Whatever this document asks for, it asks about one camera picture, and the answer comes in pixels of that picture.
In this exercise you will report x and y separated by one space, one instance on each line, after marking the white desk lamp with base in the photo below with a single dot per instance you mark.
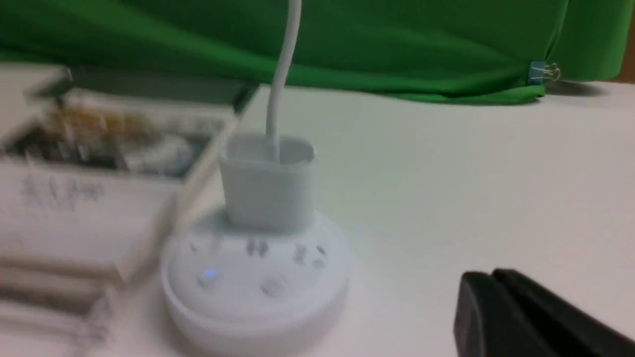
265 275

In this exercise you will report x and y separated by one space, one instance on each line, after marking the middle white book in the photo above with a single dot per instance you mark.
66 293

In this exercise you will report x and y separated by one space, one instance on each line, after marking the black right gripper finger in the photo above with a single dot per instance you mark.
507 314

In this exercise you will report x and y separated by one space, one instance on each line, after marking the green backdrop cloth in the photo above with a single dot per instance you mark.
444 51

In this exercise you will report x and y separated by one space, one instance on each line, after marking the top white self-driving book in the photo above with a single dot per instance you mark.
93 183

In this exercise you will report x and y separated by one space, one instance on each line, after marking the blue binder clip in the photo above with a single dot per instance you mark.
540 72

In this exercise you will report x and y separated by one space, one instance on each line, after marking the metal desk cable hatch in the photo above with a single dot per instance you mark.
232 93

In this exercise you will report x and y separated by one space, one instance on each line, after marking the bottom large white book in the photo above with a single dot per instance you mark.
74 318

